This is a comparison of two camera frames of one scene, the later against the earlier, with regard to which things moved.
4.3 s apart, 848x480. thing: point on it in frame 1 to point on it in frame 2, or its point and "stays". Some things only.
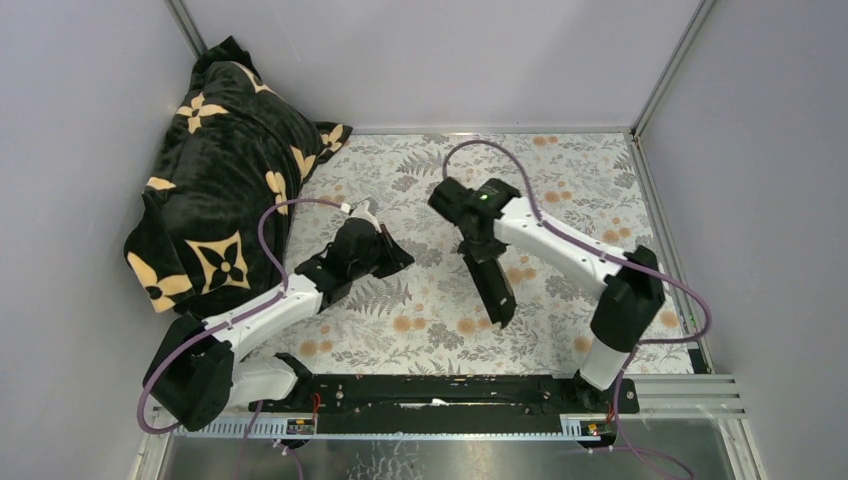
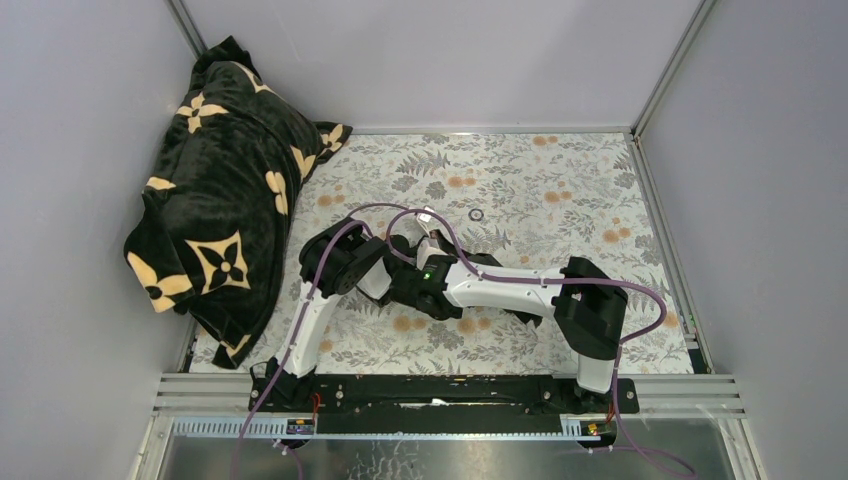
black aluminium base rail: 470,406 stays
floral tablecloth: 429,317 stays
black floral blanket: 232,147 stays
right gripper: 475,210 to 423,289
